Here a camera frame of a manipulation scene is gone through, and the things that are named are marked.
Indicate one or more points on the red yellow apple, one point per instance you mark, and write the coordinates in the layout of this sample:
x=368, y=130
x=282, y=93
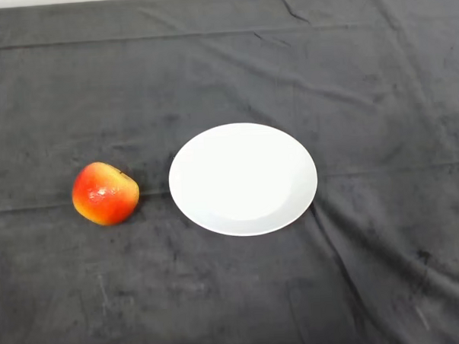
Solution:
x=105, y=194

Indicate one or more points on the white round plate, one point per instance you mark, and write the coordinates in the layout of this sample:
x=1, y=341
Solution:
x=243, y=179

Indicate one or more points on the black cloth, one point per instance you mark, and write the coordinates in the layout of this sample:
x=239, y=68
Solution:
x=235, y=293

